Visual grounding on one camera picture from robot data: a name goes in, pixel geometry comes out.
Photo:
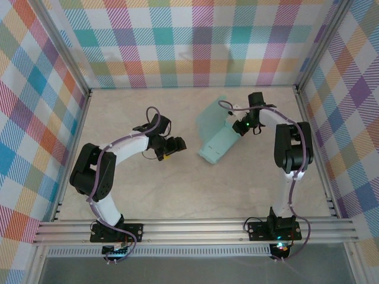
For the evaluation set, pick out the light blue paper box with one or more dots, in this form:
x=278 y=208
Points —
x=219 y=142

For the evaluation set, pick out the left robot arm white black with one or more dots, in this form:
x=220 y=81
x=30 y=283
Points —
x=97 y=177

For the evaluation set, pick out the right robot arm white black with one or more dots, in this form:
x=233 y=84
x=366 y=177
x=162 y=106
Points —
x=293 y=148

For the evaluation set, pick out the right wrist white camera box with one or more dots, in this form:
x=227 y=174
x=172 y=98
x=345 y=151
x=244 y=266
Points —
x=237 y=106

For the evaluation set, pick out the aluminium side rail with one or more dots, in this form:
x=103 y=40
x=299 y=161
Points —
x=308 y=118
x=82 y=118

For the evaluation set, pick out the long aluminium base rail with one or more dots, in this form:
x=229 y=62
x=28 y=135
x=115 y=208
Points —
x=192 y=232

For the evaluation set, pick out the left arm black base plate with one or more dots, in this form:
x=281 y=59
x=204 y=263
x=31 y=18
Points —
x=137 y=232

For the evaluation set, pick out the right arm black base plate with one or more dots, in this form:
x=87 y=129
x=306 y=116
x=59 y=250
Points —
x=257 y=232

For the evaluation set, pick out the aluminium corner post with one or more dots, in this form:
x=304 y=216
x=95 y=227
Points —
x=323 y=44
x=62 y=44

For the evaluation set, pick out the aluminium frame leg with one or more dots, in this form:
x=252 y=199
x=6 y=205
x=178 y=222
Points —
x=353 y=266
x=35 y=266

